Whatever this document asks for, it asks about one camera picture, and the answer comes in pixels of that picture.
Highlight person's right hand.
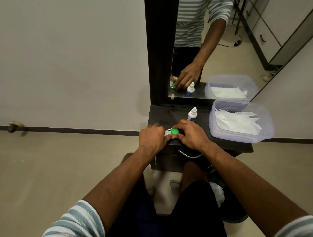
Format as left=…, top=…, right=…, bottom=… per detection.
left=172, top=120, right=213, bottom=150

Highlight person's left hand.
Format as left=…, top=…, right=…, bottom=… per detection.
left=138, top=123, right=175, bottom=155

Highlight green capped contact lens case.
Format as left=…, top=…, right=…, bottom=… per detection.
left=164, top=127, right=180, bottom=138

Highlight person's left forearm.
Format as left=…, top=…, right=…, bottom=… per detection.
left=83, top=146, right=170, bottom=233

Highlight person's right forearm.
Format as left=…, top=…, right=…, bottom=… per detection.
left=202, top=142, right=310, bottom=237

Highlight dark wooden dressing table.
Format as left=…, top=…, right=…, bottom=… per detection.
left=148, top=105, right=254, bottom=173

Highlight white blue solution bottle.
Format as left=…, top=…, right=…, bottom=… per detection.
left=187, top=107, right=198, bottom=122

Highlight person's right leg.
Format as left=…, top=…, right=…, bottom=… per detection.
left=181, top=162, right=209, bottom=192

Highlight white tissues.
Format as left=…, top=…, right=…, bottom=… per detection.
left=215, top=109, right=262, bottom=136

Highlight crumpled white tissue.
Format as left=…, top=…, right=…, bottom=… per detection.
left=209, top=182, right=225, bottom=208

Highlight black shorts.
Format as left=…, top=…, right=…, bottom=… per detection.
left=107, top=179, right=228, bottom=237

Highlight clear plastic container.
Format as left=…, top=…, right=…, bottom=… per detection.
left=209, top=99, right=275, bottom=144

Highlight black trash bin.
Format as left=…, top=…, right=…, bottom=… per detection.
left=205, top=166, right=249, bottom=224

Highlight striped shirt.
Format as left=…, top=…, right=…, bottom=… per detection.
left=43, top=200, right=313, bottom=237

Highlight brass door stopper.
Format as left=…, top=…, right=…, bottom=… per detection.
left=7, top=120, right=25, bottom=134

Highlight curved metal drawer handle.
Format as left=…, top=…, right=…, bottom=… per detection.
left=177, top=150, right=204, bottom=159

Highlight dark framed wall mirror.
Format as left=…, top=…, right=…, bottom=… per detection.
left=144, top=0, right=313, bottom=107

